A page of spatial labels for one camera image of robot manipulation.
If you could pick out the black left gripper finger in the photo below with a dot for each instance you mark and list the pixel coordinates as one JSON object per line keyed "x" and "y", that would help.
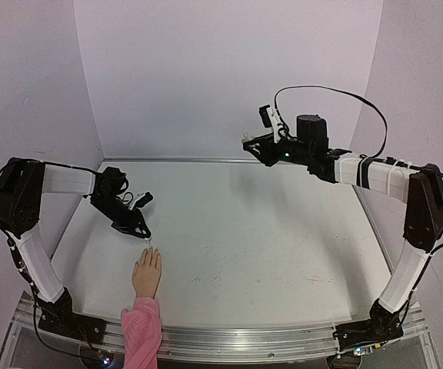
{"x": 135, "y": 220}
{"x": 141, "y": 233}

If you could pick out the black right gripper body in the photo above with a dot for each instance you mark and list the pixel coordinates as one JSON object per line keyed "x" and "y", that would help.
{"x": 274, "y": 147}

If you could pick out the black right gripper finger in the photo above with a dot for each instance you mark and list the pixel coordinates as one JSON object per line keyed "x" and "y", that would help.
{"x": 266, "y": 155}
{"x": 263, "y": 140}

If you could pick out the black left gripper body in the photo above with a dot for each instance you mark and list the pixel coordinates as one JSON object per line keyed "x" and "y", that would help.
{"x": 109, "y": 208}

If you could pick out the clear nail polish bottle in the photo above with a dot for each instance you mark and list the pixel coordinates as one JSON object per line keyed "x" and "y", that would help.
{"x": 247, "y": 137}

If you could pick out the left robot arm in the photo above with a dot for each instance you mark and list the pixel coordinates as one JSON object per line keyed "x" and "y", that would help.
{"x": 23, "y": 182}

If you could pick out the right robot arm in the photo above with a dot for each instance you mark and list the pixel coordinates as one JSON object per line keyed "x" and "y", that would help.
{"x": 420, "y": 189}

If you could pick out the mannequin hand with nails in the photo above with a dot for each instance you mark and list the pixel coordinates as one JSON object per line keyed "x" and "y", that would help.
{"x": 147, "y": 273}

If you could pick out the pink sleeve cloth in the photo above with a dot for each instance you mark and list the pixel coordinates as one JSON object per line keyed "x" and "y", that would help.
{"x": 142, "y": 331}

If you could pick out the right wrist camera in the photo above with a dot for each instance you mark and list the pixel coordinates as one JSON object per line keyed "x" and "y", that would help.
{"x": 272, "y": 121}

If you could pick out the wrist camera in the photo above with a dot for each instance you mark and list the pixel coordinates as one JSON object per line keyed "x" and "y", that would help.
{"x": 272, "y": 121}
{"x": 140, "y": 200}

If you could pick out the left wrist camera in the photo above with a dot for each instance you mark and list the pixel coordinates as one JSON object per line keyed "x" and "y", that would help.
{"x": 140, "y": 200}

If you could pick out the aluminium front frame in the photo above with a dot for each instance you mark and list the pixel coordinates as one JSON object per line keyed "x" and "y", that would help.
{"x": 34, "y": 341}

